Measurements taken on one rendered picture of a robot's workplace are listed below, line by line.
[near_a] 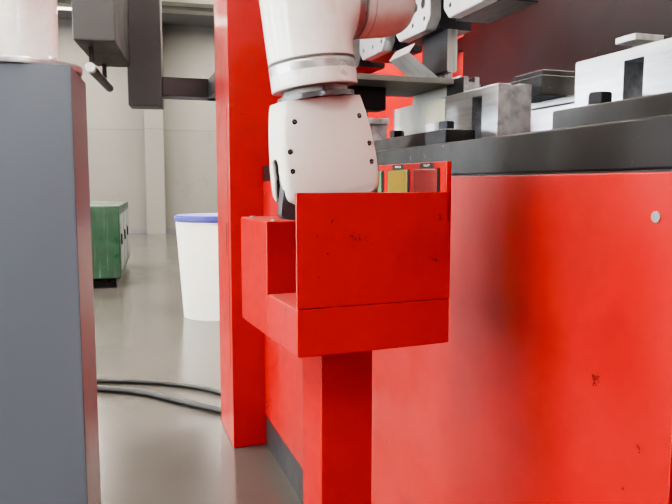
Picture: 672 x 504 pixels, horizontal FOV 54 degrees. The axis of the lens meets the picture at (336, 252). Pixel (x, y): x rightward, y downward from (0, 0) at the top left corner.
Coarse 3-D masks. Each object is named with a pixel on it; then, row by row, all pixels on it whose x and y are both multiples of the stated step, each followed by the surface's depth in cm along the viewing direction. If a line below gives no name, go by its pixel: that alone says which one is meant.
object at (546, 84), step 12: (540, 72) 126; (552, 72) 126; (564, 72) 127; (528, 84) 128; (540, 84) 125; (552, 84) 125; (564, 84) 126; (540, 96) 127; (552, 96) 127; (564, 96) 127
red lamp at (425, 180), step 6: (414, 174) 70; (420, 174) 68; (426, 174) 67; (432, 174) 66; (414, 180) 70; (420, 180) 69; (426, 180) 67; (432, 180) 66; (414, 186) 70; (420, 186) 69; (426, 186) 67; (432, 186) 66
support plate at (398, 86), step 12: (360, 84) 115; (372, 84) 115; (384, 84) 115; (396, 84) 115; (408, 84) 115; (420, 84) 115; (432, 84) 115; (444, 84) 115; (396, 96) 131; (408, 96) 131
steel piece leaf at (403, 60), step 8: (408, 48) 119; (392, 56) 126; (400, 56) 121; (408, 56) 119; (400, 64) 124; (408, 64) 122; (416, 64) 120; (408, 72) 125; (416, 72) 123; (424, 72) 121; (432, 72) 120
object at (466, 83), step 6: (456, 78) 115; (462, 78) 113; (468, 78) 112; (474, 78) 113; (456, 84) 115; (462, 84) 113; (468, 84) 113; (474, 84) 113; (450, 90) 117; (456, 90) 115; (462, 90) 113; (468, 90) 113
